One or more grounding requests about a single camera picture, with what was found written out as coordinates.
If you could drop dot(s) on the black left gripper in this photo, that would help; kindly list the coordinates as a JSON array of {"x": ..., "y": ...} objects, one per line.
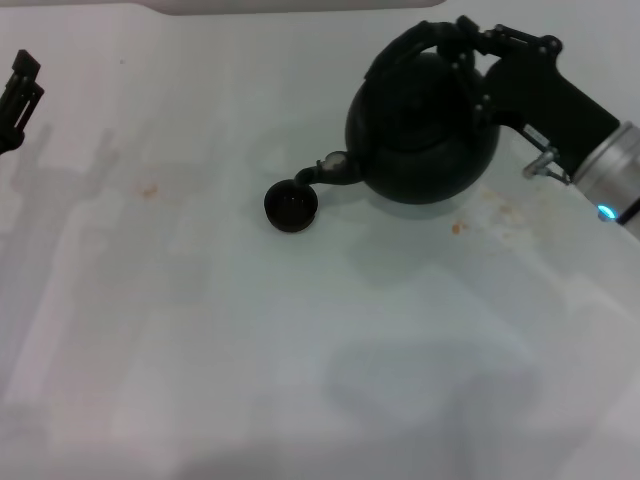
[{"x": 7, "y": 137}]

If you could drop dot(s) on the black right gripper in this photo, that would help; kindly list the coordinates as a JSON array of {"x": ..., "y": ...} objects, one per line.
[{"x": 540, "y": 90}]

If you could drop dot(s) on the small black teacup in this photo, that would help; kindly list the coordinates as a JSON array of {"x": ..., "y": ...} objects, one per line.
[{"x": 291, "y": 206}]

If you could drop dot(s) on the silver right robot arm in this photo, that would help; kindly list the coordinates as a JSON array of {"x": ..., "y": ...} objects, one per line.
[{"x": 610, "y": 165}]

